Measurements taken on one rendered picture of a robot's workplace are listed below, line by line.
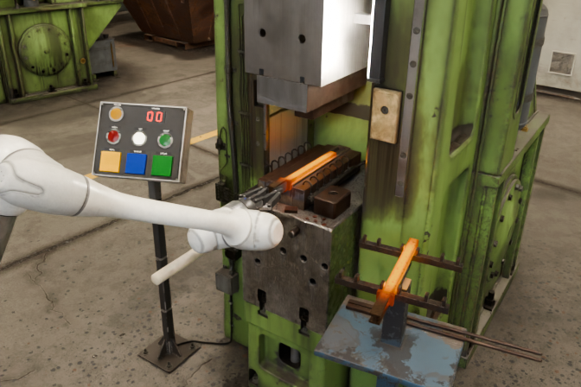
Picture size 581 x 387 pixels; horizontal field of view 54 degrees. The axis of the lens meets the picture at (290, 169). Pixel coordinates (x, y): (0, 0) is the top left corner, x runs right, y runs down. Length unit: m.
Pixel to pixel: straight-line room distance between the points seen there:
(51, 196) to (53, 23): 5.32
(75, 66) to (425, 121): 5.33
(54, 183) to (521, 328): 2.40
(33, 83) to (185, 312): 4.12
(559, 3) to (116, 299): 5.49
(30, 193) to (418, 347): 1.16
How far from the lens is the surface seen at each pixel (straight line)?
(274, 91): 1.88
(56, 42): 6.58
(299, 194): 1.95
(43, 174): 1.32
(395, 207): 1.95
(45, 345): 2.99
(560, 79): 7.06
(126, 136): 2.18
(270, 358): 2.46
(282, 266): 2.06
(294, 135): 2.30
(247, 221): 1.53
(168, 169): 2.10
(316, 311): 2.08
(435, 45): 1.75
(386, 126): 1.84
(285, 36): 1.81
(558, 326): 3.21
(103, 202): 1.41
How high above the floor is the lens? 1.86
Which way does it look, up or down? 24 degrees down
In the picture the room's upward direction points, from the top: 1 degrees clockwise
